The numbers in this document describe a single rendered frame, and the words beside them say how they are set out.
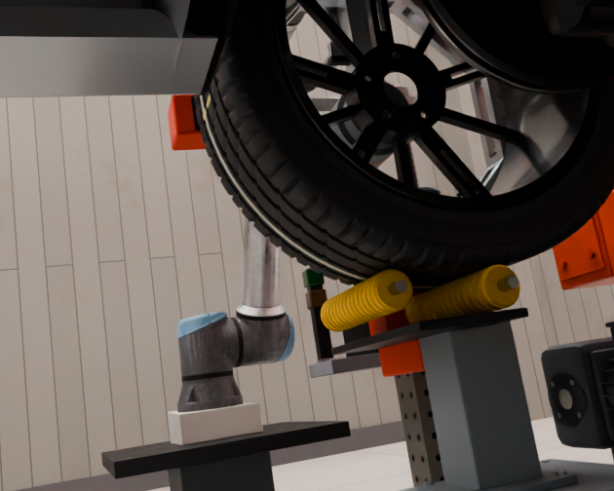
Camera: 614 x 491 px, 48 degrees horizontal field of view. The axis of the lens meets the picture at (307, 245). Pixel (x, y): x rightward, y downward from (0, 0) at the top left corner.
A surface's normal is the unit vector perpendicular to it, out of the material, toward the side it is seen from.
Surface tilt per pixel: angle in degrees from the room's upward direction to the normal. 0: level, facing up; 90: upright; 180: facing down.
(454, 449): 90
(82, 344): 90
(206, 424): 90
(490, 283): 90
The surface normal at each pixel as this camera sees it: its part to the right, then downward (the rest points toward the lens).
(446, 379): -0.95, 0.08
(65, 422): 0.32, -0.24
